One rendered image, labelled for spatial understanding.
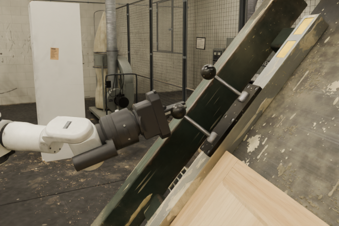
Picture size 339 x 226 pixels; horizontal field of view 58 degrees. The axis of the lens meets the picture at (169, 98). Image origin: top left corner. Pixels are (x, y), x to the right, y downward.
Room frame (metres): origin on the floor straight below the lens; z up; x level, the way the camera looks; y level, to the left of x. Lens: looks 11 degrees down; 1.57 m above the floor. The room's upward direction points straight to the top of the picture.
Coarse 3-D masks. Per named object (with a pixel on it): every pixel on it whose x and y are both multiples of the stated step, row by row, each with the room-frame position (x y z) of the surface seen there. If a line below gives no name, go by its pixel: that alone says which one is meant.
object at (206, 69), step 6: (204, 66) 0.73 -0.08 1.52; (210, 66) 0.72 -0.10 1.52; (204, 72) 0.72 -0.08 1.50; (210, 72) 0.71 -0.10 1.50; (204, 78) 0.73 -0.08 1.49; (210, 78) 0.72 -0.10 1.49; (216, 78) 0.72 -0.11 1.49; (222, 84) 0.72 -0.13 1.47; (228, 84) 0.71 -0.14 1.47; (234, 90) 0.71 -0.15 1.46; (240, 96) 0.70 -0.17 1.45; (246, 96) 0.69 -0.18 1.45
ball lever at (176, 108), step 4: (176, 104) 0.71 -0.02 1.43; (180, 104) 0.71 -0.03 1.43; (172, 108) 0.70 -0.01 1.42; (176, 108) 0.70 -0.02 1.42; (180, 108) 0.70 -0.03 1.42; (184, 108) 0.70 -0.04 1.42; (172, 112) 0.70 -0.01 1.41; (176, 112) 0.69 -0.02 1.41; (180, 112) 0.69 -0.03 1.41; (184, 112) 0.70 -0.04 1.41; (172, 116) 0.70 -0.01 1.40; (176, 116) 0.69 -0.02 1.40; (180, 116) 0.69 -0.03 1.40; (184, 116) 0.70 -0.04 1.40; (188, 120) 0.70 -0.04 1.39; (192, 120) 0.70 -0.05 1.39; (192, 124) 0.69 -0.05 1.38; (196, 124) 0.69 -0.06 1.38; (200, 128) 0.69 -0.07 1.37; (204, 132) 0.68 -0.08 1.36; (208, 132) 0.68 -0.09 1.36; (212, 132) 0.68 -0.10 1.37; (208, 136) 0.68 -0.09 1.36; (212, 136) 0.67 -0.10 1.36; (216, 136) 0.67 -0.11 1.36; (208, 140) 0.67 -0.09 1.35; (212, 140) 0.67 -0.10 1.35
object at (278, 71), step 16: (304, 16) 0.77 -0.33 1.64; (320, 16) 0.73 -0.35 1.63; (304, 32) 0.72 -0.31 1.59; (320, 32) 0.73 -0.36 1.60; (304, 48) 0.72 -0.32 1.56; (272, 64) 0.73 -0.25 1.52; (288, 64) 0.71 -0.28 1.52; (256, 80) 0.74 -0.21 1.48; (272, 80) 0.70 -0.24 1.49; (256, 96) 0.69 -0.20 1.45; (272, 96) 0.70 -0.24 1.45; (256, 112) 0.69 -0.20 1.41; (240, 128) 0.67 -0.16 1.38; (224, 144) 0.66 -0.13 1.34; (208, 160) 0.65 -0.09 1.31; (192, 176) 0.65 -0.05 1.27; (176, 192) 0.66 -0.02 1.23; (192, 192) 0.64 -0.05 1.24; (160, 208) 0.66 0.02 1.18; (176, 208) 0.63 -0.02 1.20; (160, 224) 0.62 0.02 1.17
